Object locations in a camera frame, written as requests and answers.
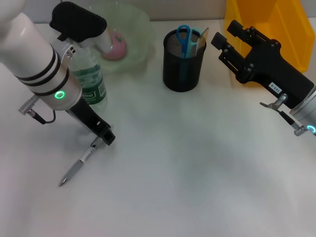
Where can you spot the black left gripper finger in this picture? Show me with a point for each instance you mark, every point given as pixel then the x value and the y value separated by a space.
pixel 109 137

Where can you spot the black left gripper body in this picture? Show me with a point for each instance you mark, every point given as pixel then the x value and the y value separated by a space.
pixel 86 116

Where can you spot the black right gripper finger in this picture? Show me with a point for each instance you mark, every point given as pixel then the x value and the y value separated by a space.
pixel 235 27
pixel 218 40

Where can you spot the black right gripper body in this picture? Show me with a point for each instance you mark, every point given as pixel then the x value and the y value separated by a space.
pixel 271 69

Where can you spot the clear plastic ruler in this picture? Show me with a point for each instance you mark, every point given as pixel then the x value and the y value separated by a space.
pixel 202 39

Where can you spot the clear green-label water bottle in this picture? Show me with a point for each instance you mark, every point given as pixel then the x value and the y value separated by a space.
pixel 91 81

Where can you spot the blue scissors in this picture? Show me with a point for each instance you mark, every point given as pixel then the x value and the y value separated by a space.
pixel 184 47

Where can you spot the silver ballpoint pen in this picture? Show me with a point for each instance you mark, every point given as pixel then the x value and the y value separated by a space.
pixel 76 166

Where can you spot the white and silver left arm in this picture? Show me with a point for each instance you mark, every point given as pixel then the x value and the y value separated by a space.
pixel 32 56

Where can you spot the black mesh pen holder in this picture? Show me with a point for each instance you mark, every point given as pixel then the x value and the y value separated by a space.
pixel 182 74

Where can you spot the green translucent fruit bowl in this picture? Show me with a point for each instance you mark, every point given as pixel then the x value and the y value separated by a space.
pixel 138 37

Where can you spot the yellow plastic bin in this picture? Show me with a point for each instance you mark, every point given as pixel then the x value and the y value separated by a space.
pixel 271 14

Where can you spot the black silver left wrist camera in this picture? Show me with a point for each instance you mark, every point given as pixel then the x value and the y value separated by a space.
pixel 79 24

